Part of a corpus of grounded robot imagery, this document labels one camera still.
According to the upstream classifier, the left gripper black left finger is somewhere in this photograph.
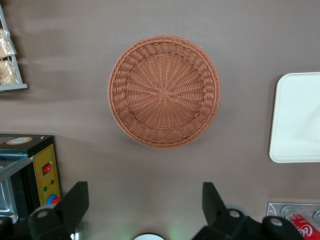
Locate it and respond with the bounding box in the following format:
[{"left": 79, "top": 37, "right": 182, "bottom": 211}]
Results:
[{"left": 28, "top": 181, "right": 90, "bottom": 240}]

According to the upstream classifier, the cream rectangular tray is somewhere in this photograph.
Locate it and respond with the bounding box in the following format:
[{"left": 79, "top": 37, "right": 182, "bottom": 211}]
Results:
[{"left": 268, "top": 71, "right": 320, "bottom": 164}]

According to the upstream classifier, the clear bag of crackers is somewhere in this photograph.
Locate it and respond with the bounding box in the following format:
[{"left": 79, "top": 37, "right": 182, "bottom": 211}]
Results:
[
  {"left": 0, "top": 28, "right": 17, "bottom": 60},
  {"left": 0, "top": 59, "right": 21, "bottom": 86}
]

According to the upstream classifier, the grey metal snack rack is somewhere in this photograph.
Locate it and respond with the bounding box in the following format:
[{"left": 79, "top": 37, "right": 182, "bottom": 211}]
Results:
[{"left": 0, "top": 4, "right": 29, "bottom": 92}]

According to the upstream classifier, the round brown wicker basket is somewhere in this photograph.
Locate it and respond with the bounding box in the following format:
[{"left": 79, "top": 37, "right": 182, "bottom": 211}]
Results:
[{"left": 107, "top": 34, "right": 222, "bottom": 150}]

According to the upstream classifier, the clear acrylic bottle rack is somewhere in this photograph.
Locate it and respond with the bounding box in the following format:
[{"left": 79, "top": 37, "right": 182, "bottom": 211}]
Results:
[{"left": 266, "top": 201, "right": 320, "bottom": 240}]

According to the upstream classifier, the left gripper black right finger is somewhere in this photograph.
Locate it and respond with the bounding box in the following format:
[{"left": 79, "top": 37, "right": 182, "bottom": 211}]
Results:
[{"left": 192, "top": 181, "right": 254, "bottom": 240}]

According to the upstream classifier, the red cola bottle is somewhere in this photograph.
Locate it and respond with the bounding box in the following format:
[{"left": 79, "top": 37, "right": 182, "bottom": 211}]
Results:
[{"left": 284, "top": 212, "right": 320, "bottom": 240}]

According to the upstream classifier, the black food warmer cabinet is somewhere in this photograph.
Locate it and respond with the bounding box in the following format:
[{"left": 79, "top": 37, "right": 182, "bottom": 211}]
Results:
[{"left": 0, "top": 134, "right": 62, "bottom": 226}]

